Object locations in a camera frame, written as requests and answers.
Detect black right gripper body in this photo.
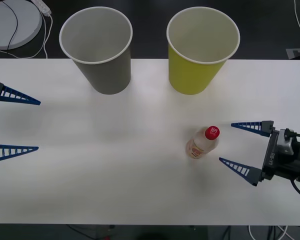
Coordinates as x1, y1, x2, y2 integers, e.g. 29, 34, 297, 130
260, 129, 300, 181

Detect clear bottle with red cap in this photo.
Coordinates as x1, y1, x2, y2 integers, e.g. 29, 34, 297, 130
184, 124, 221, 160

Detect white power strip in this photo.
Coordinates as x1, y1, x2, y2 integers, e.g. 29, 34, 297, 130
31, 0, 52, 17

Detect thin white cable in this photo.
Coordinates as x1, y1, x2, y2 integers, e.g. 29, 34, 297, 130
0, 23, 46, 60

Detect grey marker board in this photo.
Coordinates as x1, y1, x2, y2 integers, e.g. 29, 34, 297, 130
285, 47, 300, 60

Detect round pale grey floor base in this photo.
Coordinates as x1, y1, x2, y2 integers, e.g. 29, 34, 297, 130
0, 0, 43, 50

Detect white floor cable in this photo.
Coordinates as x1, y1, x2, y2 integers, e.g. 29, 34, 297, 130
248, 224, 289, 240

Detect black cable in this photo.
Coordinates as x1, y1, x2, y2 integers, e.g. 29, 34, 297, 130
1, 0, 19, 51

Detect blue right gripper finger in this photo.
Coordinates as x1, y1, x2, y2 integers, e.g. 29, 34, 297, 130
218, 157, 263, 188
230, 120, 276, 138

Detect white power cable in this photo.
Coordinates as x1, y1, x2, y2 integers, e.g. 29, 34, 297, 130
42, 14, 54, 60

